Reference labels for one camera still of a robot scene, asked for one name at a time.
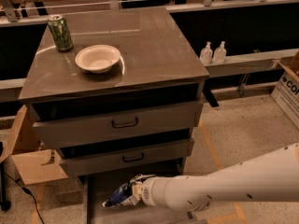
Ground clear sanitizer bottle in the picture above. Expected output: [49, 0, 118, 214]
[213, 41, 227, 63]
[200, 42, 213, 64]

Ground left clear sanitizer bottle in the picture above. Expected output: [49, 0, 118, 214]
[200, 42, 213, 64]

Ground black cable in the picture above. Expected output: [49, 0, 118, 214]
[4, 173, 45, 224]

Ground black stand leg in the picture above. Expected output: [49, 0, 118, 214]
[0, 142, 12, 212]

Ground grey open bottom drawer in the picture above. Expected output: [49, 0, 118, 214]
[83, 161, 197, 224]

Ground green soda can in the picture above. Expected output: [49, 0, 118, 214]
[48, 15, 74, 52]

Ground grey top drawer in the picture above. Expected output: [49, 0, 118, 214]
[34, 101, 203, 149]

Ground blue chip bag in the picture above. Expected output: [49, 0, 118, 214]
[102, 173, 157, 209]

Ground grey middle drawer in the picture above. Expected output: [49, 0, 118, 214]
[59, 138, 194, 176]

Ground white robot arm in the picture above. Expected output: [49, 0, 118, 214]
[133, 143, 299, 211]

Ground brown cardboard box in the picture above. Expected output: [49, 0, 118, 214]
[0, 105, 67, 185]

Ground white bowl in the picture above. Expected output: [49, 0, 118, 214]
[75, 45, 121, 74]

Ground right clear sanitizer bottle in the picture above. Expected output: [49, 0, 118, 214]
[213, 41, 227, 63]

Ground white printed cardboard box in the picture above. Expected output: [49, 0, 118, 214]
[271, 51, 299, 129]

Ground grey drawer cabinet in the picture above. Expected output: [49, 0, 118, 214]
[18, 6, 210, 179]

